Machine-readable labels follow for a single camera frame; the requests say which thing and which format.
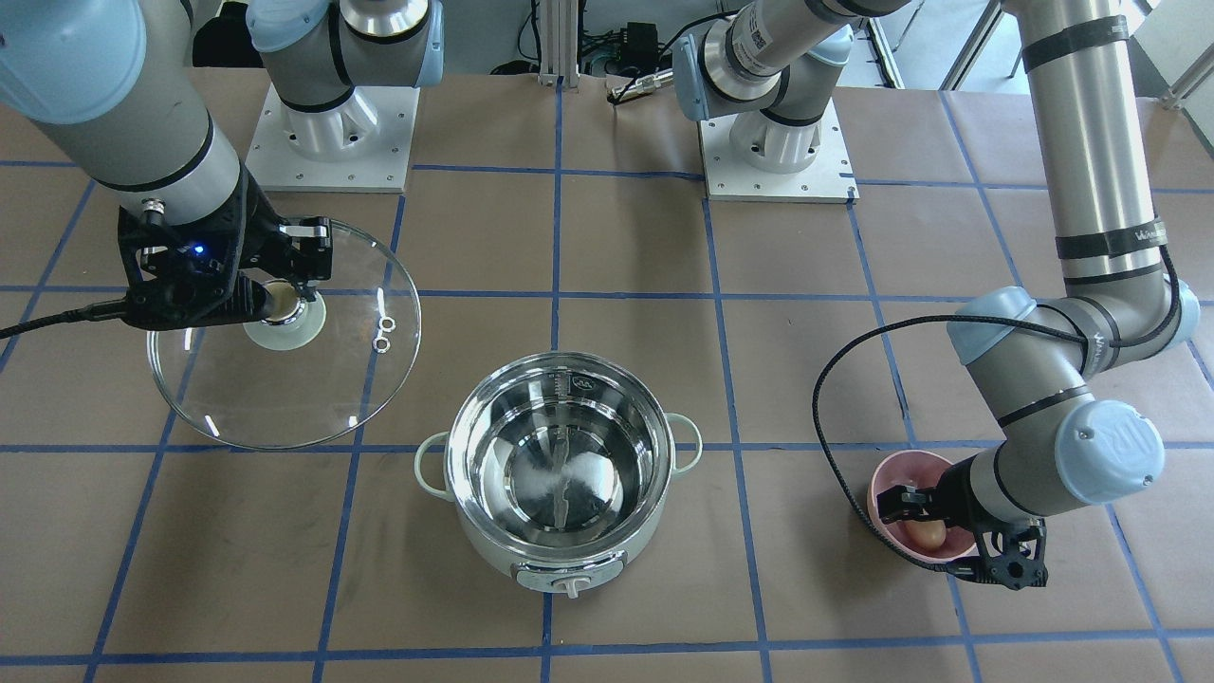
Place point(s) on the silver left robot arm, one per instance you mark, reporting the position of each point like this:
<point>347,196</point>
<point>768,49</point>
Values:
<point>952,204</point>

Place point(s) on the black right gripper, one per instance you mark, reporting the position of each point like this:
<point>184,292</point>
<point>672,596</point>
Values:
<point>263,243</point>

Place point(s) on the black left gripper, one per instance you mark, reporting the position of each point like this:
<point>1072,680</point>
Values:
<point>960,504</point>

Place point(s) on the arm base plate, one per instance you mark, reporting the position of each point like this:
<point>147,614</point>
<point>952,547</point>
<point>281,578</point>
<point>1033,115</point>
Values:
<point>361,147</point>
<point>751,158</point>

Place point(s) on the pink bowl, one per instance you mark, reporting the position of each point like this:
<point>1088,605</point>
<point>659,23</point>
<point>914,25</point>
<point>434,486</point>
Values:
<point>920,470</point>

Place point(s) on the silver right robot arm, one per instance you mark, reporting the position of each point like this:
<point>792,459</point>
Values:
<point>106,82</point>

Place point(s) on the brown egg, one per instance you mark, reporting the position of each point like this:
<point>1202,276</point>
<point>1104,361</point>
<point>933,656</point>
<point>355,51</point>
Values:
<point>925,537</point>

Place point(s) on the aluminium frame post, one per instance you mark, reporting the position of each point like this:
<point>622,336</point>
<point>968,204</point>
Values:
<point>559,43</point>

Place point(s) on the glass pot lid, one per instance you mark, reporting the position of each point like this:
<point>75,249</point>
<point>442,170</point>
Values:
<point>315,370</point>

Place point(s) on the black power adapter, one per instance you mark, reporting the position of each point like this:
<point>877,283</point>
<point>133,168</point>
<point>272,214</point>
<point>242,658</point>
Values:
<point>639,47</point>

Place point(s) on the mint green cooking pot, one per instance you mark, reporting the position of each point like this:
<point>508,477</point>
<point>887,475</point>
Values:
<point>559,465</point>

